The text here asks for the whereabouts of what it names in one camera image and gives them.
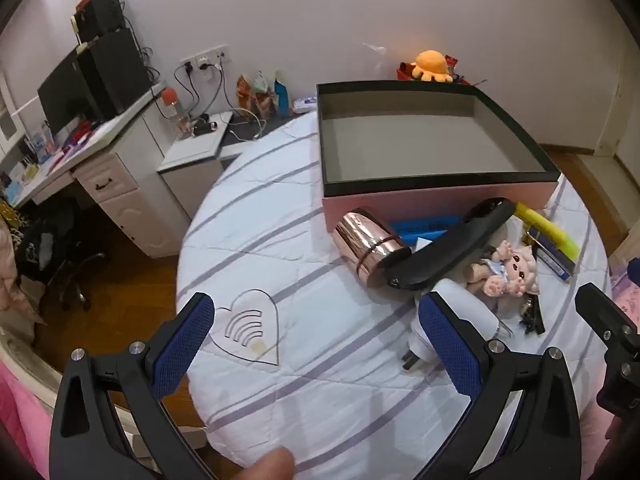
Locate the black headboard ledge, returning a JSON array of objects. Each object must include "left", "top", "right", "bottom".
[{"left": 220, "top": 110, "right": 321, "bottom": 161}]

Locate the rose gold metal cup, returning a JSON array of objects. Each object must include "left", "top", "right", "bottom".
[{"left": 334, "top": 207, "right": 412, "bottom": 289}]

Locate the black handheld device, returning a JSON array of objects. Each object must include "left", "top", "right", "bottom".
[{"left": 382, "top": 196, "right": 516, "bottom": 292}]

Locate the white nightstand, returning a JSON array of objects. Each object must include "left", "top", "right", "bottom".
[{"left": 157, "top": 110, "right": 236, "bottom": 221}]

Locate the white glass-door cabinet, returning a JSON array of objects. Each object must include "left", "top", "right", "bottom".
[{"left": 0, "top": 72, "right": 23, "bottom": 153}]

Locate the rounded white charger plug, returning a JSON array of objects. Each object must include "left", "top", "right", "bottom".
[{"left": 402, "top": 277, "right": 501, "bottom": 373}]

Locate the orange octopus plush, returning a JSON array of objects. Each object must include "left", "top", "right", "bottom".
[{"left": 410, "top": 50, "right": 454, "bottom": 83}]

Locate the white charging cable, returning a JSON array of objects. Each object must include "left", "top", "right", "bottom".
[{"left": 232, "top": 107, "right": 268, "bottom": 141}]

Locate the pink cloth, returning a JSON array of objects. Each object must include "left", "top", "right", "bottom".
[{"left": 0, "top": 360, "right": 51, "bottom": 480}]

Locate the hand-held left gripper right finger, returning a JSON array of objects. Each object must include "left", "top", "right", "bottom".
[{"left": 417, "top": 291, "right": 583, "bottom": 480}]

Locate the yellow highlighter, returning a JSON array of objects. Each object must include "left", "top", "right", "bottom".
[{"left": 515, "top": 202, "right": 581, "bottom": 263}]

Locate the pink box with black rim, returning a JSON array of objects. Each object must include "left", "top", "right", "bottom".
[{"left": 316, "top": 80, "right": 561, "bottom": 233}]

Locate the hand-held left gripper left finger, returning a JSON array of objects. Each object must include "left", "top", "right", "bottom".
[{"left": 49, "top": 291, "right": 217, "bottom": 480}]

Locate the black hair clip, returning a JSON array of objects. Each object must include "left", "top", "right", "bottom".
[{"left": 517, "top": 295, "right": 546, "bottom": 336}]

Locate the green and white snack bag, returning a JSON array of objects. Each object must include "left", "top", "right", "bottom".
[{"left": 252, "top": 70, "right": 278, "bottom": 113}]

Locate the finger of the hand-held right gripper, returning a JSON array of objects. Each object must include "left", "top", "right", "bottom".
[{"left": 575, "top": 282, "right": 640, "bottom": 418}]

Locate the black computer tower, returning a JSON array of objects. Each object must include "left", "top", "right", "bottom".
[{"left": 77, "top": 27, "right": 153, "bottom": 116}]

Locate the black computer monitor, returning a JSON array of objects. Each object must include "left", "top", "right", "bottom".
[{"left": 37, "top": 52, "right": 101, "bottom": 133}]

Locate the small pink-haired doll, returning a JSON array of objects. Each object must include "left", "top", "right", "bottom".
[{"left": 467, "top": 240, "right": 541, "bottom": 311}]

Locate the dark blue slim box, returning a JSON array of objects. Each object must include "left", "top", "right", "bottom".
[{"left": 522, "top": 225, "right": 576, "bottom": 278}]

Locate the white desk with drawers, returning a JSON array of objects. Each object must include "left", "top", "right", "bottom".
[{"left": 0, "top": 82, "right": 193, "bottom": 258}]

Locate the orange snack bag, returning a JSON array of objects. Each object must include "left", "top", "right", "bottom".
[{"left": 236, "top": 75, "right": 258, "bottom": 106}]

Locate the black office chair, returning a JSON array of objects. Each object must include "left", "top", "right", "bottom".
[{"left": 15, "top": 200, "right": 108, "bottom": 311}]

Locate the person's left hand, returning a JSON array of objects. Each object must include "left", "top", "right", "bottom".
[{"left": 235, "top": 447, "right": 296, "bottom": 480}]

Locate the clear bottle with orange cap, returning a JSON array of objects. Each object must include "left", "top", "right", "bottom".
[{"left": 161, "top": 87, "right": 193, "bottom": 138}]

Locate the black box on tower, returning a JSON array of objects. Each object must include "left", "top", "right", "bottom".
[{"left": 74, "top": 0, "right": 126, "bottom": 43}]

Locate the pink printed quilt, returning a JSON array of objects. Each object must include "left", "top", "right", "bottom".
[{"left": 610, "top": 255, "right": 640, "bottom": 311}]

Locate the white wall power outlet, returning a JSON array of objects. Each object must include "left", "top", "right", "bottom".
[{"left": 180, "top": 45, "right": 233, "bottom": 73}]

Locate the clear plastic bag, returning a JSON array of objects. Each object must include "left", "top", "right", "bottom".
[{"left": 362, "top": 42, "right": 388, "bottom": 81}]

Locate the blue plastic bar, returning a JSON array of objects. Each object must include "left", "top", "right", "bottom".
[{"left": 389, "top": 216, "right": 461, "bottom": 248}]

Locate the black power cable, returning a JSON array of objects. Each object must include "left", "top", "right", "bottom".
[
  {"left": 174, "top": 62, "right": 198, "bottom": 111},
  {"left": 217, "top": 60, "right": 236, "bottom": 111}
]

